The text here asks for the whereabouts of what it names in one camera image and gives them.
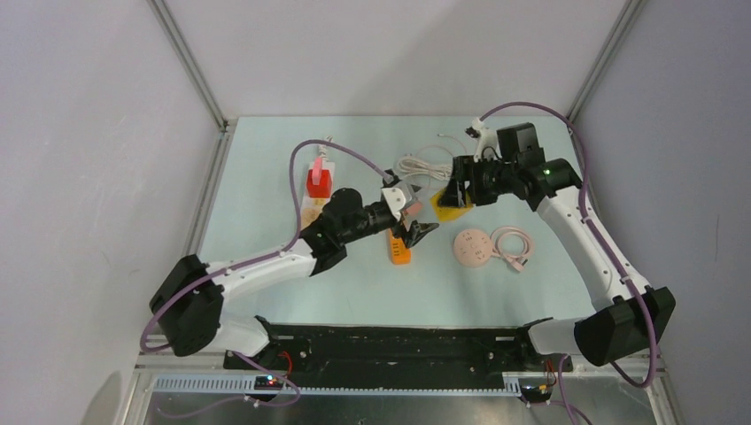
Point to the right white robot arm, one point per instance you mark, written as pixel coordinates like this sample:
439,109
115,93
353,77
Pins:
629,314

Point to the salmon pink charger plug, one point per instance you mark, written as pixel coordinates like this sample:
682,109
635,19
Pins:
414,209

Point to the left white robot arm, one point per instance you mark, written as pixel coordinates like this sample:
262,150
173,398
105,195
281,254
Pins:
190,306

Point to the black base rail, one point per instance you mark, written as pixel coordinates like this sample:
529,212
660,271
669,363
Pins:
341,360

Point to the beige dragon cube adapter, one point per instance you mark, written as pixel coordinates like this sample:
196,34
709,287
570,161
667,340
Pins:
311,209

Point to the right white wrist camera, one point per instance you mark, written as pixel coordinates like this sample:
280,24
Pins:
483,136

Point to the yellow cube socket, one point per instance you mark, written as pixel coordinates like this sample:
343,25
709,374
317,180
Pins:
447,213

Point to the orange power strip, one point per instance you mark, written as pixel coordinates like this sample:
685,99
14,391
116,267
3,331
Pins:
399,254

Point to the red cube socket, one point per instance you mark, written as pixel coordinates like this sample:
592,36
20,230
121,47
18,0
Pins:
324,190

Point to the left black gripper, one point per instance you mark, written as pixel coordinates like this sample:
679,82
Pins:
415,232

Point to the pink plug adapter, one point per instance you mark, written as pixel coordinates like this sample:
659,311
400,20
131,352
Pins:
316,171

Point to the pink round power strip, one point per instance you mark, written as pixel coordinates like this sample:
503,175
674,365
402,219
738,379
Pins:
473,248

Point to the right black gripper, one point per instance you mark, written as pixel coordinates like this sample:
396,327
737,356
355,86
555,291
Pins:
454,194

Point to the white multicolour power strip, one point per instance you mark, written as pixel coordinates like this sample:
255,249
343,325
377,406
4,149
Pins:
326,165

